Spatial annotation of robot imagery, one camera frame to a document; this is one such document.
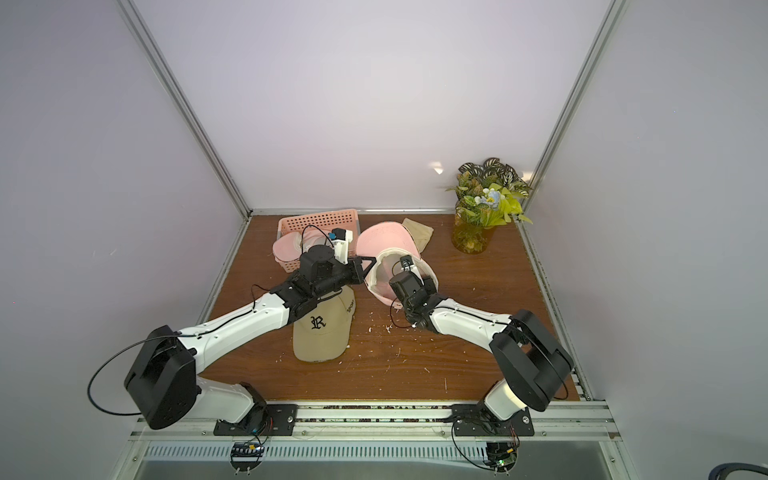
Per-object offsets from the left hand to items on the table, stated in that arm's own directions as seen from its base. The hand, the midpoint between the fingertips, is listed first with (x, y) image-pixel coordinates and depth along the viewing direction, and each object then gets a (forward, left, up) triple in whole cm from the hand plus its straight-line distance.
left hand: (380, 261), depth 77 cm
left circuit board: (-41, +33, -27) cm, 59 cm away
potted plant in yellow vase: (+26, -33, +1) cm, 42 cm away
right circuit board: (-40, -30, -25) cm, 56 cm away
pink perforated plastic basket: (+33, +23, -19) cm, 44 cm away
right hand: (+3, -11, -13) cm, 17 cm away
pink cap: (+18, +33, -17) cm, 42 cm away
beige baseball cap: (-12, +17, -20) cm, 29 cm away
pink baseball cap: (+5, -2, +2) cm, 5 cm away
